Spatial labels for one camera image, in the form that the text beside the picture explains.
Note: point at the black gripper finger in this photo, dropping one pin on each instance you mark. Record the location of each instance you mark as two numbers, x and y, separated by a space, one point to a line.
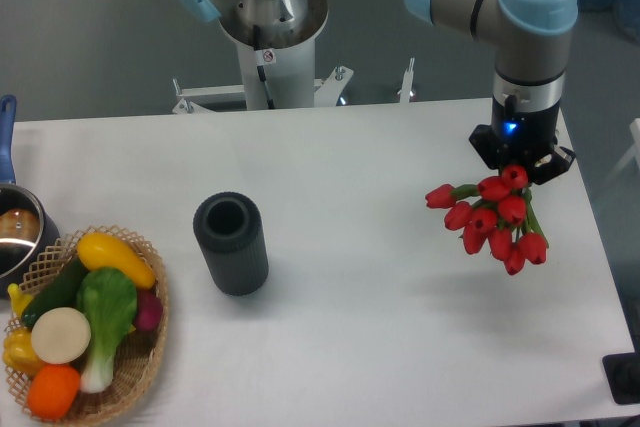
487 145
551 165

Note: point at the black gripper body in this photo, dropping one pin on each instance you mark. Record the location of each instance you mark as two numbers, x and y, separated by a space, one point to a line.
519 137

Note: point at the red tulip bouquet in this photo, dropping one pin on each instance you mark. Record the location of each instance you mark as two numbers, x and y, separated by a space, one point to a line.
496 213

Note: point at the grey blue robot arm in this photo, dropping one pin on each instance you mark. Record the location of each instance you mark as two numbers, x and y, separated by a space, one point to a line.
531 37

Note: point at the white object right edge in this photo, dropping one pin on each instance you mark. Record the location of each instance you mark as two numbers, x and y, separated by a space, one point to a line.
629 157

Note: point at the black device at edge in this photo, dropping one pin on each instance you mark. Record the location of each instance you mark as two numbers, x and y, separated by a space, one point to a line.
622 373

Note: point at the dark grey ribbed vase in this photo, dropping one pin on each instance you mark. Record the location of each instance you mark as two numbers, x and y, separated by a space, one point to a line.
229 230

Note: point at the purple red radish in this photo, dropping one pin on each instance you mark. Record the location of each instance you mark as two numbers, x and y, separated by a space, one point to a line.
149 311

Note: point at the yellow squash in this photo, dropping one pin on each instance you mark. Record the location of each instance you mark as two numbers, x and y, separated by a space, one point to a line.
97 250

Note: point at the green bok choy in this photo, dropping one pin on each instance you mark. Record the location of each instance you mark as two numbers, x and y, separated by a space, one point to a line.
108 300

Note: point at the woven wicker basket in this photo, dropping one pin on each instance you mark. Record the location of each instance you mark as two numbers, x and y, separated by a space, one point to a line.
138 358

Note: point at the dark green cucumber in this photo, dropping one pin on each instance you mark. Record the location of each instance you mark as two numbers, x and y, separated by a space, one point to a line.
60 292

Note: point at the cream round slice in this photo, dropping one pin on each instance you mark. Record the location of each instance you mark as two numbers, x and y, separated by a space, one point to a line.
61 335

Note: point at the yellow banana tip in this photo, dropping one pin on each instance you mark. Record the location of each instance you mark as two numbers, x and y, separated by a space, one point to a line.
19 300

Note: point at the orange fruit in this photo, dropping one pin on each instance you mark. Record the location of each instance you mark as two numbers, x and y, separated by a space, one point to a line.
53 391

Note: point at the yellow bell pepper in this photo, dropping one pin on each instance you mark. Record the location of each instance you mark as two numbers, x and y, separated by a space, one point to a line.
19 354

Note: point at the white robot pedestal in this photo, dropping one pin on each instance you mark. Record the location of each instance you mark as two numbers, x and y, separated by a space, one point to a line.
275 43

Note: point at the blue handled saucepan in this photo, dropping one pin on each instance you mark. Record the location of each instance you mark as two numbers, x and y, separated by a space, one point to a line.
26 228

